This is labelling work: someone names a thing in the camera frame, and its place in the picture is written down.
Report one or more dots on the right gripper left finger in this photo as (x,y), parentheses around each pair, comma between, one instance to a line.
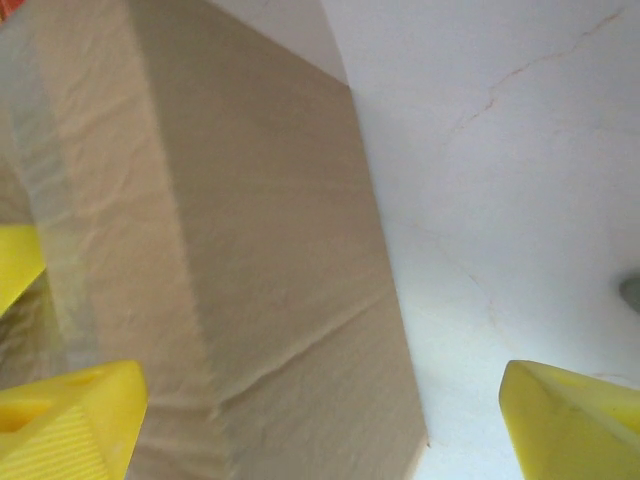
(65,430)

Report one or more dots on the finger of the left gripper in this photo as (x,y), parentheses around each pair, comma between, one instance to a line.
(17,265)

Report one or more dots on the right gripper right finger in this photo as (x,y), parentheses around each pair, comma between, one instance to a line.
(580,435)

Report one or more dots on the large taped cardboard box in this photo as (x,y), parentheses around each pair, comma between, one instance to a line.
(275,225)

